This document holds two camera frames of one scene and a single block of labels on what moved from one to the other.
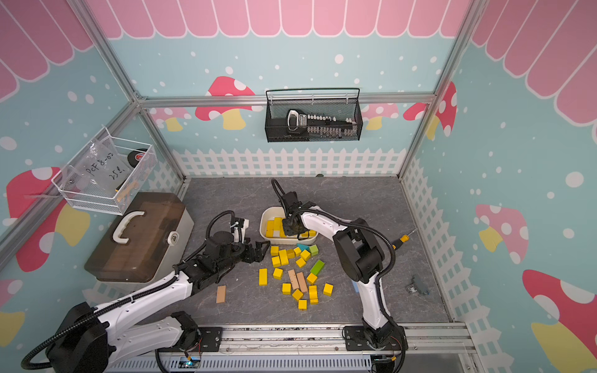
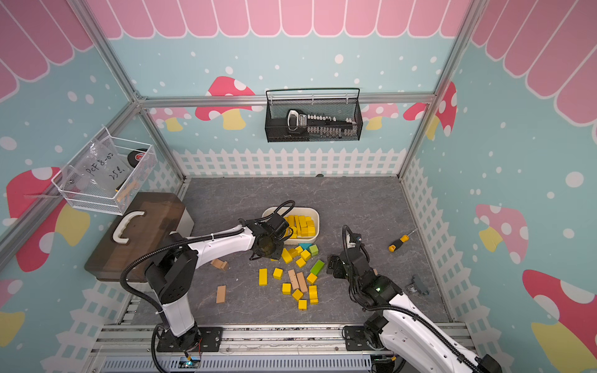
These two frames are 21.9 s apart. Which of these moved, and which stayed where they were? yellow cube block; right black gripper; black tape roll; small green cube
Moved: right black gripper
Stayed: yellow cube block; small green cube; black tape roll
